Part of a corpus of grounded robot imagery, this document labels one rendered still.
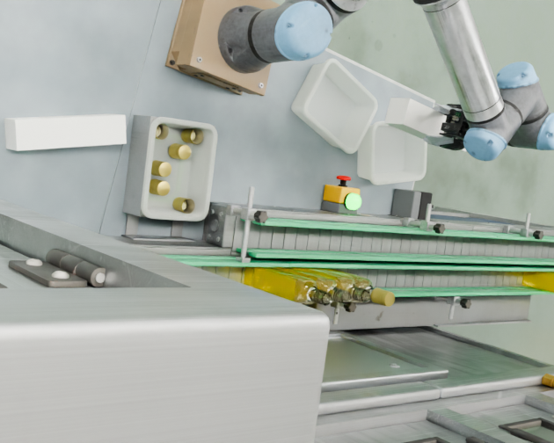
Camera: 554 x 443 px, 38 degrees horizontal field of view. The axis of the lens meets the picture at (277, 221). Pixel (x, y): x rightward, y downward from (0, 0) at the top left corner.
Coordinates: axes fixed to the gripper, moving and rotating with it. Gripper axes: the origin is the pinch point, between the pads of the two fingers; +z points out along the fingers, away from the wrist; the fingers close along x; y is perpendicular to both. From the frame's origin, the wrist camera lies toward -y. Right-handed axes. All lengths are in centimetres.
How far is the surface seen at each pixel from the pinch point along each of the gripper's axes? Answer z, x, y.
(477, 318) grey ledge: 21, 44, -65
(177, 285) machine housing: -98, 38, 124
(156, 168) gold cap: 29, 27, 53
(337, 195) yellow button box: 28.0, 20.4, -1.8
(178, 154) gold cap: 28, 23, 49
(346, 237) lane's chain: 21.1, 30.8, -2.0
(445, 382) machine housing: -28, 55, 8
